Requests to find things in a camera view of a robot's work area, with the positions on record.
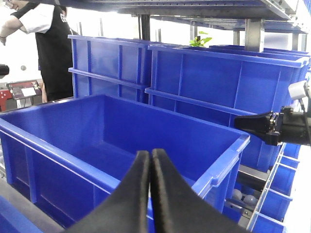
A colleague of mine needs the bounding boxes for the other arm gripper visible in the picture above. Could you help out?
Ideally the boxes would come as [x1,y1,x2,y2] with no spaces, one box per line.
[234,106,311,146]

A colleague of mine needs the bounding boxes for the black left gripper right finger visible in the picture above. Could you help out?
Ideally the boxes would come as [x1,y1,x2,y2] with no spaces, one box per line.
[151,149,246,233]

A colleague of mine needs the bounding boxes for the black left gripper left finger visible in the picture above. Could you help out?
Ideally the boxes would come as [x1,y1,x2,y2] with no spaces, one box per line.
[64,150,150,233]

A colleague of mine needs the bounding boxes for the tall blue bin right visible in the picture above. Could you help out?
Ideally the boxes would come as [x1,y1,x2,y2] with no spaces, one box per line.
[145,44,309,172]

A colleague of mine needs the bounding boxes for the tall blue bin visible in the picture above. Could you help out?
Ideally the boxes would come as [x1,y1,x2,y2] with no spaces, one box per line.
[145,44,309,172]
[69,35,152,103]

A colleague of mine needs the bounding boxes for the large empty blue bin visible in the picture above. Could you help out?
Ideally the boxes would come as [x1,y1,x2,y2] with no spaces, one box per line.
[0,95,250,227]

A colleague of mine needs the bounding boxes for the tall blue bin left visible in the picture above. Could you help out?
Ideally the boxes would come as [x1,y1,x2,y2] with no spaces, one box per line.
[69,35,152,103]

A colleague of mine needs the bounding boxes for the green plant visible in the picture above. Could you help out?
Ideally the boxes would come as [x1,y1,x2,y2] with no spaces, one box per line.
[189,31,212,47]

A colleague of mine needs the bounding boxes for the person in black shirt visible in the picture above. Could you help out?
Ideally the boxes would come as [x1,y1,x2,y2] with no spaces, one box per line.
[0,0,73,101]

